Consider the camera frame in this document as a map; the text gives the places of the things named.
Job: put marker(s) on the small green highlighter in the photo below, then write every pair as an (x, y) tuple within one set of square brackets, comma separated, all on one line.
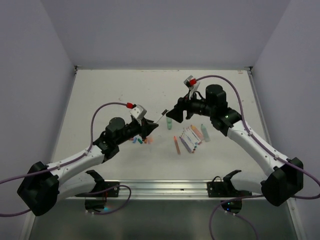
[(169, 123)]

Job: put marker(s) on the aluminium rail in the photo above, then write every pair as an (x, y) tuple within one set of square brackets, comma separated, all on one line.
[(178, 189)]

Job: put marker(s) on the neon orange tip marker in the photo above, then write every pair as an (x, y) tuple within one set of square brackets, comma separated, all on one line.
[(176, 145)]

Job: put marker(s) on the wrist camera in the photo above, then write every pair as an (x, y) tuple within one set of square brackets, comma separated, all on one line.
[(138, 112), (192, 85)]

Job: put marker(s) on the pink cap marker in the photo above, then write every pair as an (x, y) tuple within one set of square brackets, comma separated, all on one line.
[(195, 136)]

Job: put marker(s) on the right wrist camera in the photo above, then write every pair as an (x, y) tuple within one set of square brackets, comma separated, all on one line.
[(192, 85)]

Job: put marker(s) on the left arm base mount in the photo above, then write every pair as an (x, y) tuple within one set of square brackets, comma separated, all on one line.
[(105, 190)]

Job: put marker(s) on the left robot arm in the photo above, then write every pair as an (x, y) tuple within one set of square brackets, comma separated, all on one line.
[(46, 184)]

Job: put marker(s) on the orange pink highlighter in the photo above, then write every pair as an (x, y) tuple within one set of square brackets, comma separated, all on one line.
[(197, 132)]

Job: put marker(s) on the brown cap marker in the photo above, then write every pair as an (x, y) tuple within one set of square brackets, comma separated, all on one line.
[(189, 139)]

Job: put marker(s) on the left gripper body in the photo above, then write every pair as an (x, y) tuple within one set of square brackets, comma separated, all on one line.
[(142, 128)]

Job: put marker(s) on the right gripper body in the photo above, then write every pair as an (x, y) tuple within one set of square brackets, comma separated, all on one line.
[(192, 105)]

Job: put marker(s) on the purple grey marker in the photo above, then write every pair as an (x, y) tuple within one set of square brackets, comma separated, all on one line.
[(185, 145)]

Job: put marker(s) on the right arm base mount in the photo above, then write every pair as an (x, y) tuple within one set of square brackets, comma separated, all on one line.
[(218, 188)]

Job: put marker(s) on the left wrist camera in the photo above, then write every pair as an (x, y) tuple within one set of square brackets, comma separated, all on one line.
[(138, 112)]

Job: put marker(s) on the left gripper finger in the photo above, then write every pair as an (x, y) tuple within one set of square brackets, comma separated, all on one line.
[(146, 130), (150, 123)]

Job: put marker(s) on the black cap marker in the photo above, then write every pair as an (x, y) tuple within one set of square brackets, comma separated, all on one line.
[(161, 116)]

